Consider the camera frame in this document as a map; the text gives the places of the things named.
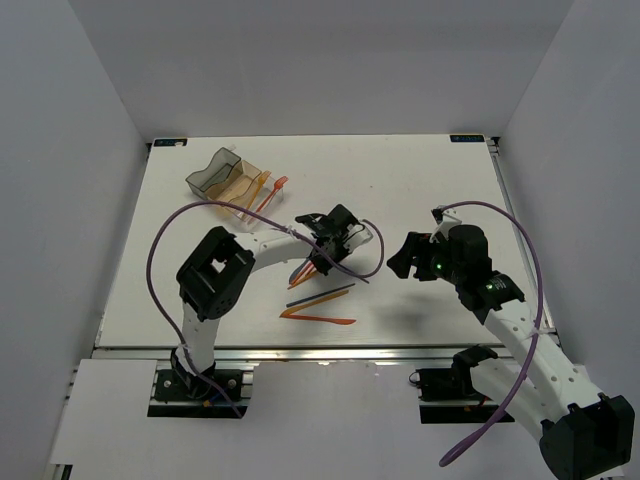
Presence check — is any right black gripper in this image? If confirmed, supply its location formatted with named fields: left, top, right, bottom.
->
left=386, top=232, right=464, bottom=286

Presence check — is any red plastic fork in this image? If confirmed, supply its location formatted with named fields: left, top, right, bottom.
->
left=256, top=176, right=289, bottom=213

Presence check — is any orange plastic fork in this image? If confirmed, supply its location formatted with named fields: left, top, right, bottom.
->
left=243, top=170, right=271, bottom=210

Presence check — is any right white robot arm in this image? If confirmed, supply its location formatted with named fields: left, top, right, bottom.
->
left=387, top=225, right=635, bottom=479

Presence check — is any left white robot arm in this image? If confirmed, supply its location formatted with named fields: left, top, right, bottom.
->
left=172, top=204, right=373, bottom=399

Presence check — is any red plastic chopstick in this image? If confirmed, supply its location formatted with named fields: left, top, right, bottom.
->
left=292, top=261, right=317, bottom=284
left=287, top=267, right=318, bottom=290

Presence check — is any blue plastic knife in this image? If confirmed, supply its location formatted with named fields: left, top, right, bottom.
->
left=288, top=260, right=313, bottom=284

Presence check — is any clear container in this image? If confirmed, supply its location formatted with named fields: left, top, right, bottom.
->
left=229, top=174, right=287, bottom=230

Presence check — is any red plastic knife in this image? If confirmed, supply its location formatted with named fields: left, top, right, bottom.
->
left=280, top=314, right=356, bottom=326

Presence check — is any orange plastic knife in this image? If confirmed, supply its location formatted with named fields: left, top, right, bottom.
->
left=280, top=290, right=349, bottom=318

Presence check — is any grey smoked container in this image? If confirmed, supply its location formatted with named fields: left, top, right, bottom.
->
left=185, top=147, right=241, bottom=200

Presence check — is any right blue corner sticker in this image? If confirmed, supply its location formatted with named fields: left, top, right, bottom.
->
left=449, top=134, right=485, bottom=143

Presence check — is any blue corner sticker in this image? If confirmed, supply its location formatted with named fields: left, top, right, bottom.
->
left=152, top=138, right=188, bottom=148
left=449, top=134, right=485, bottom=143

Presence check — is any left blue corner sticker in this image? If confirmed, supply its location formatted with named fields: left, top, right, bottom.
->
left=152, top=138, right=188, bottom=148

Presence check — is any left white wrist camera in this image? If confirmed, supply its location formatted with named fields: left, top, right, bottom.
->
left=344, top=222, right=373, bottom=253

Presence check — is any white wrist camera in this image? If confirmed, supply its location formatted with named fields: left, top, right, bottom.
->
left=430, top=205, right=461, bottom=243
left=344, top=222, right=373, bottom=253

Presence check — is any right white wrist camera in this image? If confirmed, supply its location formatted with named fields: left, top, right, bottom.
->
left=430, top=205, right=461, bottom=243

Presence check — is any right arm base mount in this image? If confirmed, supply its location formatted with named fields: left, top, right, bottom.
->
left=408, top=345, right=500, bottom=425

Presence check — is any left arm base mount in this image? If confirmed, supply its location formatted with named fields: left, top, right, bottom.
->
left=147, top=363, right=253, bottom=420

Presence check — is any aluminium table rail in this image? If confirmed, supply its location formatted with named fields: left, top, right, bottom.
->
left=94, top=344, right=521, bottom=363

